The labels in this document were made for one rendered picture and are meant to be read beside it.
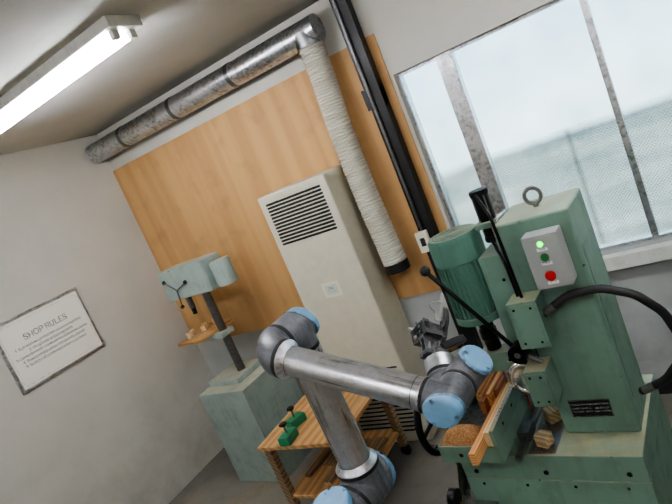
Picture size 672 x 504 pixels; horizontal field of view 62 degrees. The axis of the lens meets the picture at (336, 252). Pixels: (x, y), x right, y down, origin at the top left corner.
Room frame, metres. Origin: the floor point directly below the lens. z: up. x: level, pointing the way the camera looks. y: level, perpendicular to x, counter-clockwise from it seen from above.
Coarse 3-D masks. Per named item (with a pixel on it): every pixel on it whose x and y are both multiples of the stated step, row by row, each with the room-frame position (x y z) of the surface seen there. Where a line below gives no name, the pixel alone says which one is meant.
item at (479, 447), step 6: (498, 396) 1.75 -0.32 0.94; (492, 408) 1.70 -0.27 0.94; (486, 420) 1.65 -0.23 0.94; (480, 432) 1.60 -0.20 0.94; (480, 438) 1.57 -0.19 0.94; (474, 444) 1.55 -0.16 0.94; (480, 444) 1.55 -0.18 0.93; (486, 444) 1.57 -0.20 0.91; (474, 450) 1.52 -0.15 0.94; (480, 450) 1.54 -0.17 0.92; (474, 456) 1.50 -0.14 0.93; (480, 456) 1.53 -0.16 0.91; (474, 462) 1.51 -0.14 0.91
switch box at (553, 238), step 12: (552, 228) 1.50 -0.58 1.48; (528, 240) 1.51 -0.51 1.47; (540, 240) 1.49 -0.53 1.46; (552, 240) 1.47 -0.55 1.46; (564, 240) 1.50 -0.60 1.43; (528, 252) 1.52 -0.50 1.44; (540, 252) 1.50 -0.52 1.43; (552, 252) 1.48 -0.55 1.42; (564, 252) 1.48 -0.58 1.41; (540, 264) 1.51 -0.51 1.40; (552, 264) 1.49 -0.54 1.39; (564, 264) 1.47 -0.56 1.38; (540, 276) 1.51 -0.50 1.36; (564, 276) 1.47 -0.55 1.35; (576, 276) 1.50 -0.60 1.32; (540, 288) 1.52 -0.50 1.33
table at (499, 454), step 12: (528, 396) 1.81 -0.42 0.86; (480, 408) 1.80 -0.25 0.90; (516, 408) 1.72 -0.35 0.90; (468, 420) 1.76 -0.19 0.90; (480, 420) 1.73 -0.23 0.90; (516, 420) 1.69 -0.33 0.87; (516, 432) 1.67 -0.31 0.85; (504, 444) 1.58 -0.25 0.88; (444, 456) 1.67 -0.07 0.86; (456, 456) 1.65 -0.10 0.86; (468, 456) 1.62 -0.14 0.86; (492, 456) 1.57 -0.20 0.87; (504, 456) 1.56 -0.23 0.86
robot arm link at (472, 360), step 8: (464, 352) 1.33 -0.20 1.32; (472, 352) 1.34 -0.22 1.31; (480, 352) 1.35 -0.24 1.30; (456, 360) 1.34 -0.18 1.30; (464, 360) 1.32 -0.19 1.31; (472, 360) 1.31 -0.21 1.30; (480, 360) 1.32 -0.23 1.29; (488, 360) 1.33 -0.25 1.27; (448, 368) 1.33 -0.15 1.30; (456, 368) 1.31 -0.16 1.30; (464, 368) 1.30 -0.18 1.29; (472, 368) 1.30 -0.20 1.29; (480, 368) 1.30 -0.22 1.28; (488, 368) 1.31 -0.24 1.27; (472, 376) 1.29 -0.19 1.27; (480, 376) 1.31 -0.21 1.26; (480, 384) 1.31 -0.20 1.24
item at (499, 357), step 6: (486, 348) 1.85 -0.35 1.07; (504, 348) 1.80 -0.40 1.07; (492, 354) 1.80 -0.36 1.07; (498, 354) 1.78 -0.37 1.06; (504, 354) 1.77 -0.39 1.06; (492, 360) 1.80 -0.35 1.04; (498, 360) 1.79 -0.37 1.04; (504, 360) 1.78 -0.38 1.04; (498, 366) 1.79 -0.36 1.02; (504, 366) 1.78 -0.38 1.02
